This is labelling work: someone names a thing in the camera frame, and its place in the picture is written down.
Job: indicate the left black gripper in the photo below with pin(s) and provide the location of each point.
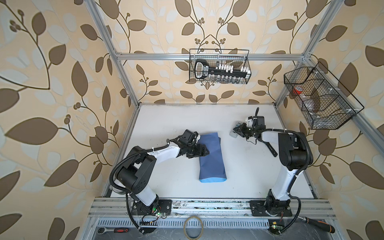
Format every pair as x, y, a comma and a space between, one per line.
199, 153

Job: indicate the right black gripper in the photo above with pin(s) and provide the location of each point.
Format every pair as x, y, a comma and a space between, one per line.
240, 130

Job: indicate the light blue wrapping paper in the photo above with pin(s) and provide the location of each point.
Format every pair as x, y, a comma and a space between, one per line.
212, 168

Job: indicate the grey tape dispenser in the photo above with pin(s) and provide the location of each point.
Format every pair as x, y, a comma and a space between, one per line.
233, 133

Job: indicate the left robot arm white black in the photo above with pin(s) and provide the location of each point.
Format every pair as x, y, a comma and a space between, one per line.
131, 176

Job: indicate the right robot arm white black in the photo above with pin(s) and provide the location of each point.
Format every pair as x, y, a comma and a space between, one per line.
293, 151

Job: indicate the black adjustable wrench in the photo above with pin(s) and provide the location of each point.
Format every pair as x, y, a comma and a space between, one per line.
271, 149

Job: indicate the clear tape roll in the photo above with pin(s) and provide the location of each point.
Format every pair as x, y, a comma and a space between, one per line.
193, 222

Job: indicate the black socket set holder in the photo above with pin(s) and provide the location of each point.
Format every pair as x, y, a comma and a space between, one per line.
202, 70

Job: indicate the orange black screwdriver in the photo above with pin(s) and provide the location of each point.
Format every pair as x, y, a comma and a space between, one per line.
318, 224

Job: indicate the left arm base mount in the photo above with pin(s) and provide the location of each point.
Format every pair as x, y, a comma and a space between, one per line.
159, 208

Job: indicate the back black wire basket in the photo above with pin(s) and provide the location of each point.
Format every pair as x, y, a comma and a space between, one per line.
237, 58

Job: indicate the black wire basket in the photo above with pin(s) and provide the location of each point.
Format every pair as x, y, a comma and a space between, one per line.
237, 58
326, 103

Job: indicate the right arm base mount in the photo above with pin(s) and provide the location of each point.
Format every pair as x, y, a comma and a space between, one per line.
270, 208

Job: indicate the right black wire basket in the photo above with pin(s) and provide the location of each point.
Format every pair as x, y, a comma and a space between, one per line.
326, 103

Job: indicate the aluminium mounting rail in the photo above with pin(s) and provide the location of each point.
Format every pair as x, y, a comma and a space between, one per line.
211, 208

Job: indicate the ratchet wrench red handle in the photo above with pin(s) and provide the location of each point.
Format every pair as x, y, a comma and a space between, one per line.
104, 230

